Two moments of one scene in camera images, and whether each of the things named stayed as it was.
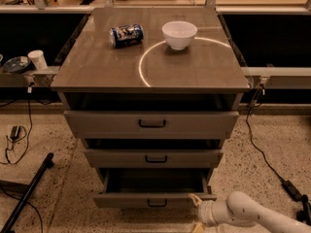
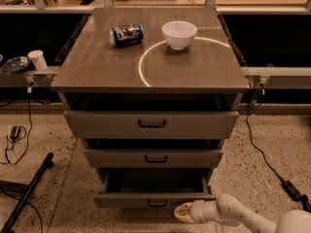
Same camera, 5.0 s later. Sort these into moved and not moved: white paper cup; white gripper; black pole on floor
Moved: white gripper
Not moved: black pole on floor; white paper cup
